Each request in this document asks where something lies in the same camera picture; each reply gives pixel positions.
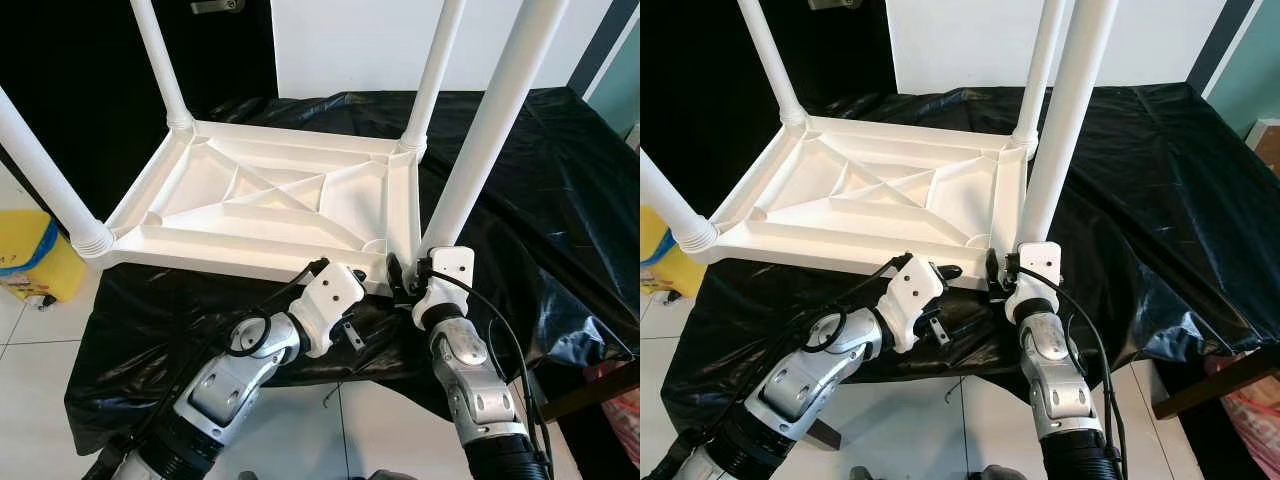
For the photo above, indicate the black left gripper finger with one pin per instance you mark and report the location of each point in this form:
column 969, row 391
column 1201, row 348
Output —
column 950, row 272

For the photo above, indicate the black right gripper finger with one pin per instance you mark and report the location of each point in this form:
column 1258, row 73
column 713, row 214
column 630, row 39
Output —
column 394, row 272
column 991, row 268

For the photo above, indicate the white plastic table leg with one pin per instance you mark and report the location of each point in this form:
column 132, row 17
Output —
column 770, row 60
column 1065, row 120
column 432, row 70
column 1040, row 70
column 675, row 205
column 490, row 120
column 50, row 180
column 160, row 60

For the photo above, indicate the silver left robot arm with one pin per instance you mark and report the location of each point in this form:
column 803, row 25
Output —
column 800, row 380
column 230, row 380

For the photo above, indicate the grey right robot foot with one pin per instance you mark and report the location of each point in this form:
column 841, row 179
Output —
column 998, row 473
column 392, row 475

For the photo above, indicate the brown wooden table leg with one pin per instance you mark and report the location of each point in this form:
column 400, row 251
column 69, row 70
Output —
column 590, row 392
column 1215, row 385
column 823, row 435

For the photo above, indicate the black plastic table cover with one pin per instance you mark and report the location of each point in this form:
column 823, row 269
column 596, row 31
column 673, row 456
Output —
column 560, row 200
column 1180, row 200

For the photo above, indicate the pink plastic bag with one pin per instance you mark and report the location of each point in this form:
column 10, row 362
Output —
column 1250, row 410
column 622, row 415

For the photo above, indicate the yellow and blue package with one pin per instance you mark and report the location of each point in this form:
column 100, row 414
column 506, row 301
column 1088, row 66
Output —
column 662, row 255
column 35, row 255

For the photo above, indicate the white panel with cardboard face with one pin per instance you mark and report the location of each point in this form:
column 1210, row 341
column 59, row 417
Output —
column 1266, row 145
column 633, row 138

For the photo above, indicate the black door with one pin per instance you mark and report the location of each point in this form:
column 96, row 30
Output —
column 700, row 60
column 80, row 60

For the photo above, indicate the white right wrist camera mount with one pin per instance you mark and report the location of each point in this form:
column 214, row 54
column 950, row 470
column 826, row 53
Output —
column 1035, row 275
column 445, row 280

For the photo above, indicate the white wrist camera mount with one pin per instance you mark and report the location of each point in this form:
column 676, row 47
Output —
column 1035, row 275
column 445, row 280
column 325, row 305
column 912, row 300

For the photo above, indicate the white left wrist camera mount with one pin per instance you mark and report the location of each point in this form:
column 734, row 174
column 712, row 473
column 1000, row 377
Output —
column 912, row 300
column 325, row 305

